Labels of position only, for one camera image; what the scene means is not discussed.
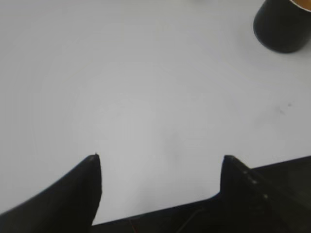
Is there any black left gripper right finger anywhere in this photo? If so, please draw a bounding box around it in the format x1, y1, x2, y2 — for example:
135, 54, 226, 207
218, 155, 275, 218

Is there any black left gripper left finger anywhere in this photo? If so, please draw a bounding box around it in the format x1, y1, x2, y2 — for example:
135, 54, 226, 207
0, 154, 101, 233

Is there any black mug white interior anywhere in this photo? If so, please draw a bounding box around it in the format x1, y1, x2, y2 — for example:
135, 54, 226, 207
253, 0, 311, 53

